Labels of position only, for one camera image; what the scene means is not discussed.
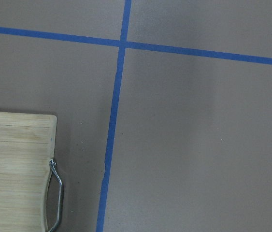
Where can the wooden cutting board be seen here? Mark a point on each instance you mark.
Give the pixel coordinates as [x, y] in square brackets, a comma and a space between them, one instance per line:
[27, 144]

